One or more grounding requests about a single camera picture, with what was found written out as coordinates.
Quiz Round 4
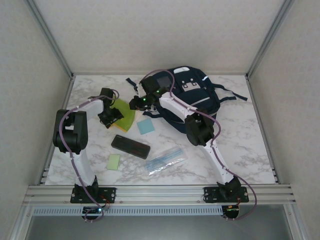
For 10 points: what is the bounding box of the grey slotted cable duct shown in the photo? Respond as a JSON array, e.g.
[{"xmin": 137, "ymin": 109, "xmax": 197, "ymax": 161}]
[{"xmin": 32, "ymin": 206, "xmax": 223, "ymax": 216}]

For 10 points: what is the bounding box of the black controller board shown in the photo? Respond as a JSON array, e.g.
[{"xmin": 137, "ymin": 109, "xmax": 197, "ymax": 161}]
[
  {"xmin": 224, "ymin": 204, "xmax": 240, "ymax": 218},
  {"xmin": 82, "ymin": 206, "xmax": 104, "ymax": 215}
]

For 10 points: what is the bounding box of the blue sticky note pad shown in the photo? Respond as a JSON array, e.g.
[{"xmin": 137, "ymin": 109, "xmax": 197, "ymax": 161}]
[{"xmin": 136, "ymin": 119, "xmax": 156, "ymax": 136}]

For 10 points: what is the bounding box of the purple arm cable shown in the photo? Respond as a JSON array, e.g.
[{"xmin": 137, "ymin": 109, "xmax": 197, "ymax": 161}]
[
  {"xmin": 138, "ymin": 68, "xmax": 258, "ymax": 222},
  {"xmin": 58, "ymin": 87, "xmax": 121, "ymax": 223}
]

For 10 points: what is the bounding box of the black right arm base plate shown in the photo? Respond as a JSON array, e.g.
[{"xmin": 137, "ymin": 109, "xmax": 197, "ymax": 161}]
[{"xmin": 203, "ymin": 186, "xmax": 250, "ymax": 203}]

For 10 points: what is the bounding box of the aluminium frame post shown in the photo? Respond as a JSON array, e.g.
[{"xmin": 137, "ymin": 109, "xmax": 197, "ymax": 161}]
[
  {"xmin": 24, "ymin": 0, "xmax": 76, "ymax": 81},
  {"xmin": 244, "ymin": 0, "xmax": 297, "ymax": 81}
]

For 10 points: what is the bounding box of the aluminium table side rail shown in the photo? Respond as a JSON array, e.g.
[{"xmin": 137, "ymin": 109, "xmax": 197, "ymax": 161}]
[
  {"xmin": 246, "ymin": 74, "xmax": 281, "ymax": 185},
  {"xmin": 37, "ymin": 74, "xmax": 76, "ymax": 186}
]

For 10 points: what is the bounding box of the clear bag of pens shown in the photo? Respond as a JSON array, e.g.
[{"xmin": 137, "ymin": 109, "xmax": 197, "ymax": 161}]
[{"xmin": 144, "ymin": 147, "xmax": 188, "ymax": 176}]

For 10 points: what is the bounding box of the navy blue backpack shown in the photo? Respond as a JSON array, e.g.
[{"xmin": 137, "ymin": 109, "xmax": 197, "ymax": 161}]
[{"xmin": 125, "ymin": 66, "xmax": 248, "ymax": 136}]

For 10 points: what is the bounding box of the aluminium mounting rail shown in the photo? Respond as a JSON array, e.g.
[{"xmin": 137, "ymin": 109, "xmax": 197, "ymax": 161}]
[{"xmin": 23, "ymin": 184, "xmax": 297, "ymax": 206}]

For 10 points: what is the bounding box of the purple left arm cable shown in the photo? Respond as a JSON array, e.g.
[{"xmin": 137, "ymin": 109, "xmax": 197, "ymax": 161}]
[{"xmin": 58, "ymin": 87, "xmax": 121, "ymax": 223}]

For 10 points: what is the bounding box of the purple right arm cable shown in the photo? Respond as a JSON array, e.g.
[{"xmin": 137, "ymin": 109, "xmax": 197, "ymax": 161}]
[{"xmin": 138, "ymin": 68, "xmax": 258, "ymax": 222}]

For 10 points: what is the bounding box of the translucent green folder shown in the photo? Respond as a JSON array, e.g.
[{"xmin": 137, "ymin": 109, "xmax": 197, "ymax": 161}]
[{"xmin": 109, "ymin": 98, "xmax": 137, "ymax": 132}]

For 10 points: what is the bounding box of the light green sticky note pad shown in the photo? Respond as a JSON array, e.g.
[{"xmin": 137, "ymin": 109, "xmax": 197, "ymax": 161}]
[{"xmin": 106, "ymin": 154, "xmax": 121, "ymax": 171}]

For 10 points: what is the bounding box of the black pencil case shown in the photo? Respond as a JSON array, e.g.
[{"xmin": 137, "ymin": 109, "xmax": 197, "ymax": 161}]
[{"xmin": 111, "ymin": 134, "xmax": 152, "ymax": 160}]

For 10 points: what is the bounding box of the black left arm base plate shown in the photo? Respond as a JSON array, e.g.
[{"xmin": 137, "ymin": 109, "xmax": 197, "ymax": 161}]
[{"xmin": 69, "ymin": 186, "xmax": 117, "ymax": 204}]

